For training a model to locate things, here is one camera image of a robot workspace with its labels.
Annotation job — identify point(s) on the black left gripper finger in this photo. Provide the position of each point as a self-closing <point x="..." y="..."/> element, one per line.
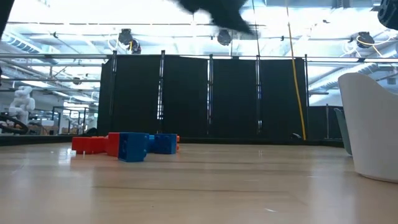
<point x="230" y="25"/>
<point x="238" y="21"/>

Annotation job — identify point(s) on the medium blue building block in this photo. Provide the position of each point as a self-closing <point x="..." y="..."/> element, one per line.
<point x="164" y="143"/>

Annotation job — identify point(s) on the small blue building block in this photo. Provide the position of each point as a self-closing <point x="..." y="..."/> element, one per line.
<point x="133" y="147"/>
<point x="150" y="143"/>

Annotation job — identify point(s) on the medium red building block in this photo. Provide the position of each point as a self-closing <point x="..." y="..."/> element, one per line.
<point x="113" y="143"/>

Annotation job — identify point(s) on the small red building block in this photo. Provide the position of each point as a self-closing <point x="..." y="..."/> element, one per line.
<point x="84" y="145"/>

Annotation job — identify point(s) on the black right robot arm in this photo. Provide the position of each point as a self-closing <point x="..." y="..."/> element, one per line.
<point x="390" y="12"/>

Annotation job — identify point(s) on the black folding partition screen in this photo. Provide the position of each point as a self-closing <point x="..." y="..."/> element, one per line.
<point x="186" y="93"/>

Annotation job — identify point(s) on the dark teal plastic bin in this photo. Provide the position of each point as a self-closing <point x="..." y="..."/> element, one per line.
<point x="343" y="130"/>

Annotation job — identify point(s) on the white plastic bin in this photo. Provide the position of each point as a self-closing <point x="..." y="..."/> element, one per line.
<point x="373" y="124"/>

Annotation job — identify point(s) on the white humanoid robot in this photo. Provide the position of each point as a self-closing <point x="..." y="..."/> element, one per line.
<point x="21" y="104"/>

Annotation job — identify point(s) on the grey metal overhead rail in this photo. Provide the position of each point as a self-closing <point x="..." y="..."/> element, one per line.
<point x="46" y="56"/>

